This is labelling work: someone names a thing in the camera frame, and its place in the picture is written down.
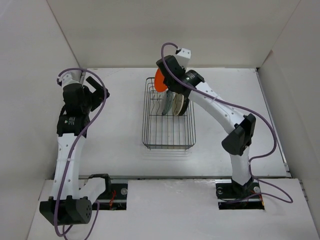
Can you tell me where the orange plate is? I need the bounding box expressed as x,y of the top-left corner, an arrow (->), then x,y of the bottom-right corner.
154,68 -> 168,93

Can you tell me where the cream and black plate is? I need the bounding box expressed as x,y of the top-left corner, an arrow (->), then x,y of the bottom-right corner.
172,93 -> 185,116

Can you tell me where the clear glass plate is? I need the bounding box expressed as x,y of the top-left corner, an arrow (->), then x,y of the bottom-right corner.
157,92 -> 166,116

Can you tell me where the blue patterned ceramic plate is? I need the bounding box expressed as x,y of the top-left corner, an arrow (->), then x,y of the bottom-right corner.
162,90 -> 174,116

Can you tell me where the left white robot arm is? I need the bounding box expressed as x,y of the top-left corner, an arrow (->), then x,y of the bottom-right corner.
39,71 -> 112,227

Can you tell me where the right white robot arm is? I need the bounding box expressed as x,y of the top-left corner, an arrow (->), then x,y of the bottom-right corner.
156,55 -> 256,197

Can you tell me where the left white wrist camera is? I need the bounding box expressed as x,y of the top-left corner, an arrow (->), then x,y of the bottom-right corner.
56,70 -> 83,88

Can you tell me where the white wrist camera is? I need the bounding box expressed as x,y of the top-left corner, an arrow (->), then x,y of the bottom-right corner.
56,70 -> 83,88
175,48 -> 192,70

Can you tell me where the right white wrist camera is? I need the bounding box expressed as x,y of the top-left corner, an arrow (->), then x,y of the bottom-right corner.
175,48 -> 192,70

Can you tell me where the grey wire dish rack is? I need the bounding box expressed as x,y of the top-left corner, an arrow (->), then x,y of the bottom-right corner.
142,77 -> 196,150

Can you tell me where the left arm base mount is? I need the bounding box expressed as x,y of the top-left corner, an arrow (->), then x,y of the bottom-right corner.
80,179 -> 129,211

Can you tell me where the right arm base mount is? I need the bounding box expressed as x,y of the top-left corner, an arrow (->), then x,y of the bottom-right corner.
215,181 -> 265,210

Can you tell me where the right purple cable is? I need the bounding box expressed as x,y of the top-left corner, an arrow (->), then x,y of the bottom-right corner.
161,42 -> 294,204

